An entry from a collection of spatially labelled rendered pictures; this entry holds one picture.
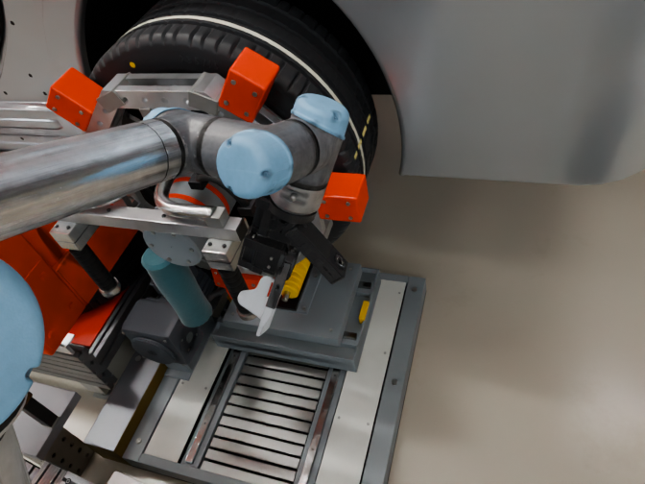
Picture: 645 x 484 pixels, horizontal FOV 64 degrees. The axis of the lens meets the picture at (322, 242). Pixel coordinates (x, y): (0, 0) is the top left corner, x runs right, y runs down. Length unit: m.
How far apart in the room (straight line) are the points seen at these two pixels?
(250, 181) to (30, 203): 0.21
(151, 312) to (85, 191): 1.09
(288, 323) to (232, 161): 1.12
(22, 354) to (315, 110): 0.43
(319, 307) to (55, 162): 1.23
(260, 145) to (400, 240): 1.57
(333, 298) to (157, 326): 0.55
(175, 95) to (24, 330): 0.70
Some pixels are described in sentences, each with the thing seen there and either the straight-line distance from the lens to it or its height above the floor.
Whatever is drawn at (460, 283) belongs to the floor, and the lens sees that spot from 1.96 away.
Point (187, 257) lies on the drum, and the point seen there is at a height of 0.82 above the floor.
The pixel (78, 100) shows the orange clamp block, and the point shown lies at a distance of 1.17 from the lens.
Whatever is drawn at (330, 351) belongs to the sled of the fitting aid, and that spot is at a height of 0.15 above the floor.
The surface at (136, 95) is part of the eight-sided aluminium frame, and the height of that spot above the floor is 1.11.
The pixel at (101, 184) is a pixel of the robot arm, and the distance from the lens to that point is 0.57.
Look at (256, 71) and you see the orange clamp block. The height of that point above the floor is 1.14.
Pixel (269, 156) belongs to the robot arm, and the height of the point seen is 1.24.
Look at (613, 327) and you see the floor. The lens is 1.94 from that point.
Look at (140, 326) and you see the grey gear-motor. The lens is 1.61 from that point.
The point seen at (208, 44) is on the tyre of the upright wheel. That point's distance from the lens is 1.02.
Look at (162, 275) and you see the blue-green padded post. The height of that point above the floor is 0.71.
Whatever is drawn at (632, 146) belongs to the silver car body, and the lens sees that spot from 1.19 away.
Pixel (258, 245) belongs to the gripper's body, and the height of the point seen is 1.04.
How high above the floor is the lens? 1.57
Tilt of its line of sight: 47 degrees down
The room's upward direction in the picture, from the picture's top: 15 degrees counter-clockwise
